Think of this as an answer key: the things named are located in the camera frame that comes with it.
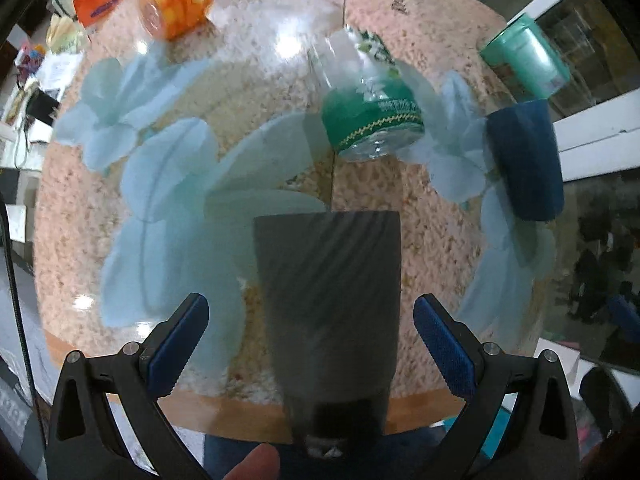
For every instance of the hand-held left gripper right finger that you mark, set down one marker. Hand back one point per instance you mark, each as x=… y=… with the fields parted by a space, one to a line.
x=444 y=351

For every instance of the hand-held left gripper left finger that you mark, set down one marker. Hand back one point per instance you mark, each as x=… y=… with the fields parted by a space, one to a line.
x=179 y=346

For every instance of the dark grey ribbed cup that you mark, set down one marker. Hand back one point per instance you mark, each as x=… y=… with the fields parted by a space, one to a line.
x=325 y=310

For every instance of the dark blue cup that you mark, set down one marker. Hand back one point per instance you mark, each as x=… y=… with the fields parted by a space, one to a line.
x=525 y=160

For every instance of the green label plastic bottle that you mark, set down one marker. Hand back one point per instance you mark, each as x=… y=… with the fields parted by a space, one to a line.
x=372 y=112

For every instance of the pink floral table cover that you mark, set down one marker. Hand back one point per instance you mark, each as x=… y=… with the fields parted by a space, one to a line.
x=240 y=85

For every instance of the teal green can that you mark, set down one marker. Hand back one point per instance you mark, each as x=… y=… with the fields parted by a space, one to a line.
x=527 y=57

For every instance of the orange drink can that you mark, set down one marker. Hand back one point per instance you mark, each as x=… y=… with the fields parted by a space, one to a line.
x=175 y=5

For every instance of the orange tissue packet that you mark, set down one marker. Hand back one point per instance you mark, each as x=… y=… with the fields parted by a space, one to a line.
x=100 y=2

